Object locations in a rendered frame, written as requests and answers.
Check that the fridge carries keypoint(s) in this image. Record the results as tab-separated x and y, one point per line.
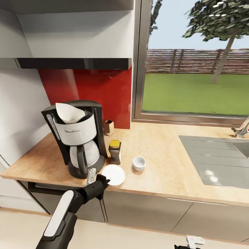
22	98

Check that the paper coffee filter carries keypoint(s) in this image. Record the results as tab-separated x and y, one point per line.
69	114

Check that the water glass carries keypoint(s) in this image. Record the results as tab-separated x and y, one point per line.
109	127

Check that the saucer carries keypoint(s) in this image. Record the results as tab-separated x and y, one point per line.
115	173

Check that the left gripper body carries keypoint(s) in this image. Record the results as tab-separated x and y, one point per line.
98	186

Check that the bottle of coffee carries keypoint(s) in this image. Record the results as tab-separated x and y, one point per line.
114	149

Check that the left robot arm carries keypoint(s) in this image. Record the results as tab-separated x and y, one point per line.
60	229

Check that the coffee cup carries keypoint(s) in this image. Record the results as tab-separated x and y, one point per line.
139	163

